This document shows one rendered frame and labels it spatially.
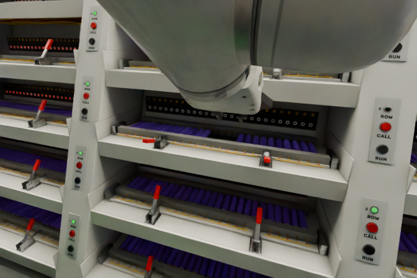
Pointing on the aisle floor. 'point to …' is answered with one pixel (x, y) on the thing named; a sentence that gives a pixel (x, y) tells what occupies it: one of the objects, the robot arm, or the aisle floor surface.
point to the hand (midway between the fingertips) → (230, 110)
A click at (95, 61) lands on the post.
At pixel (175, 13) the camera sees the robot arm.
